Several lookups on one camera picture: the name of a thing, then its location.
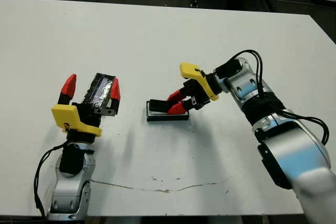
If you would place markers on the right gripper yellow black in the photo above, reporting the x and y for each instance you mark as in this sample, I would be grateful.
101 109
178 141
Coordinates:
202 82

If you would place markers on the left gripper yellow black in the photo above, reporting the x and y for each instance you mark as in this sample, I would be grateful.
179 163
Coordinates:
65 116

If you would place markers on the black box lid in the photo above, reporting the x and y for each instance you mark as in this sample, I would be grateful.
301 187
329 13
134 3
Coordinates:
98 90

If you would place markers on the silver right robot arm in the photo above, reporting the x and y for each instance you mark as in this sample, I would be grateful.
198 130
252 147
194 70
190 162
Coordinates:
288 142

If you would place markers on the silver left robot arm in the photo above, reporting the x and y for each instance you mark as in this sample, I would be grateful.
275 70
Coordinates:
68 190

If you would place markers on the black box with white insert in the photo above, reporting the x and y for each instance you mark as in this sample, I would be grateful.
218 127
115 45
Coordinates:
162 118

